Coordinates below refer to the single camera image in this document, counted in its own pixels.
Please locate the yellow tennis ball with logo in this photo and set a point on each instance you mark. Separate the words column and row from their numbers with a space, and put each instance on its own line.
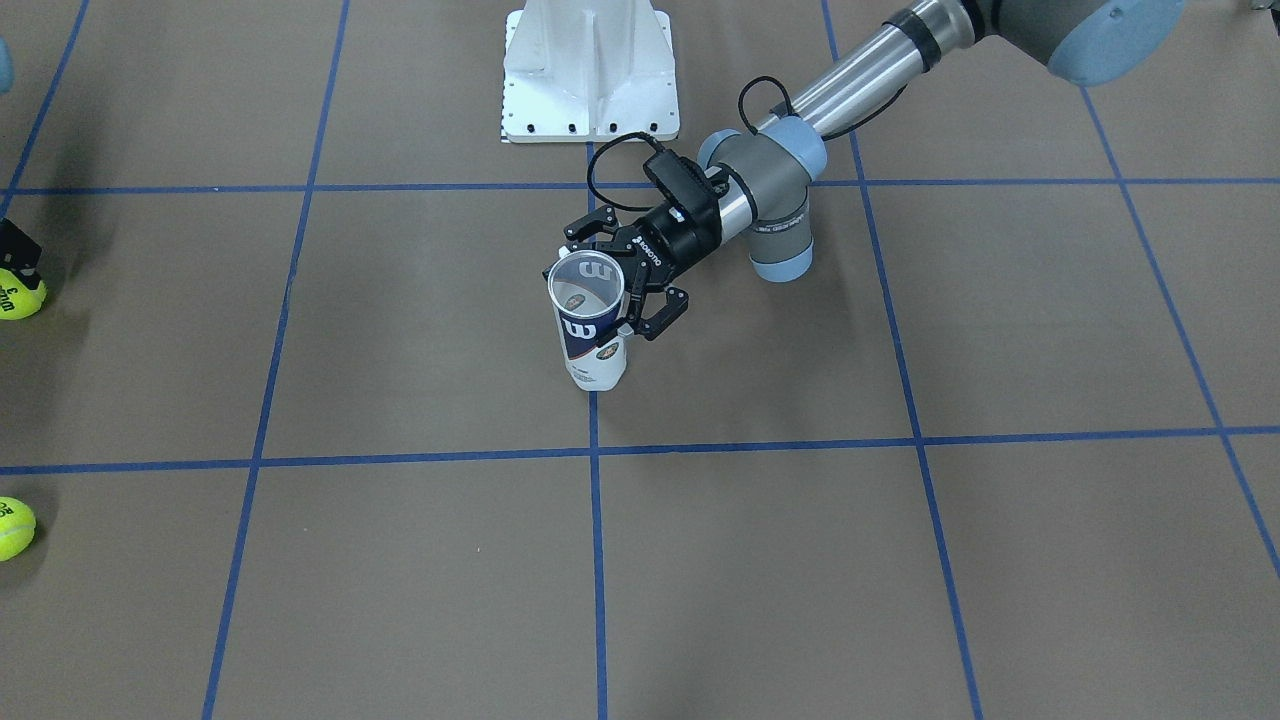
column 23, row 293

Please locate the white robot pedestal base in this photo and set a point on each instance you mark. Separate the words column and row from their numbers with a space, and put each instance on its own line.
column 588, row 71

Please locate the yellow tennis ball plain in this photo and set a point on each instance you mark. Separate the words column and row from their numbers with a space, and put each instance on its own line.
column 18, row 527

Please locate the clear tennis ball can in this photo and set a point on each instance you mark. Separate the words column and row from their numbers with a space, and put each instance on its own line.
column 587, row 289

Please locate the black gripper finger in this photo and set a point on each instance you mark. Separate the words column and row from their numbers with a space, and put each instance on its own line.
column 20, row 254

